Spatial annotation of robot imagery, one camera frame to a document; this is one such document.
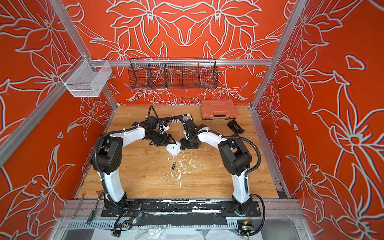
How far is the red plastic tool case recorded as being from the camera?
1.09m

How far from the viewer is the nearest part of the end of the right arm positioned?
694 mm

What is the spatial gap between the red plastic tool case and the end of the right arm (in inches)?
12.5
